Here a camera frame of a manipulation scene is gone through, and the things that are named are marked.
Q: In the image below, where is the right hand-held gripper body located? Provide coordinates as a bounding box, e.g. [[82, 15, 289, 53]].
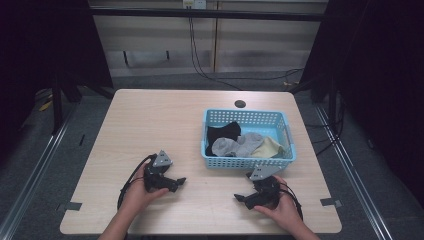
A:
[[245, 164, 285, 210]]

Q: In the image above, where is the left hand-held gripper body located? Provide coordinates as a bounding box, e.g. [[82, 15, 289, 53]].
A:
[[143, 149, 179, 193]]

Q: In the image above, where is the person's right hand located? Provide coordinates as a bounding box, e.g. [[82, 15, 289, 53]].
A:
[[253, 174, 303, 232]]

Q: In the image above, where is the person's left hand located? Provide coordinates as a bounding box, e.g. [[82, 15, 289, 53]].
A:
[[123, 162, 170, 215]]

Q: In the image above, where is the pale yellow sock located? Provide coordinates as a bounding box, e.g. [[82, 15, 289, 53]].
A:
[[249, 135, 286, 159]]

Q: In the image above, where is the light grey sock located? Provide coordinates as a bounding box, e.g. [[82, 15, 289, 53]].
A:
[[211, 136, 240, 158]]

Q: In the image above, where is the black sock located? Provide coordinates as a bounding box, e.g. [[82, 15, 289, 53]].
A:
[[204, 121, 242, 157]]

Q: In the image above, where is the grey tape piece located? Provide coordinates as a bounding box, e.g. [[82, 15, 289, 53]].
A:
[[64, 201, 83, 212], [319, 197, 343, 208]]

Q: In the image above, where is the light blue plastic basket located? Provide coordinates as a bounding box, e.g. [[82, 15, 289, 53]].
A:
[[200, 108, 297, 171]]

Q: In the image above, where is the black metal stand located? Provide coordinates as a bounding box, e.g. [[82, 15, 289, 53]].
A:
[[289, 74, 341, 134], [50, 71, 84, 136]]

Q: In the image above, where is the yellow object on floor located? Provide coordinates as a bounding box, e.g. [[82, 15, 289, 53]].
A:
[[38, 99, 54, 112]]

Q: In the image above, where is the black curtain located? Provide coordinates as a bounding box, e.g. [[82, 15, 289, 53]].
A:
[[0, 0, 115, 168], [299, 0, 424, 208]]

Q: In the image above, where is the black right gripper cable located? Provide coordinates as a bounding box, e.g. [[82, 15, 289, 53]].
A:
[[279, 182, 305, 222]]

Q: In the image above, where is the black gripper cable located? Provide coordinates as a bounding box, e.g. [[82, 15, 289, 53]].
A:
[[279, 182, 305, 222], [116, 153, 158, 211]]

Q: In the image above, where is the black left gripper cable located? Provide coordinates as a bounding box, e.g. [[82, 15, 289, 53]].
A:
[[116, 153, 158, 211]]

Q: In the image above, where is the aluminium floor rail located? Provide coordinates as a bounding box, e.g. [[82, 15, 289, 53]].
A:
[[0, 99, 81, 240], [313, 104, 398, 240]]

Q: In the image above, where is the black floor cable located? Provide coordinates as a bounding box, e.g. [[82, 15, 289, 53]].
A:
[[213, 67, 305, 88]]

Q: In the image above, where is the black wall cable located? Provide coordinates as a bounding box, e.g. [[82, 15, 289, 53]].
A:
[[187, 6, 244, 92]]

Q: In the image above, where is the white wall socket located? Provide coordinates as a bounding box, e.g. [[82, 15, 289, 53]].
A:
[[181, 0, 208, 10]]

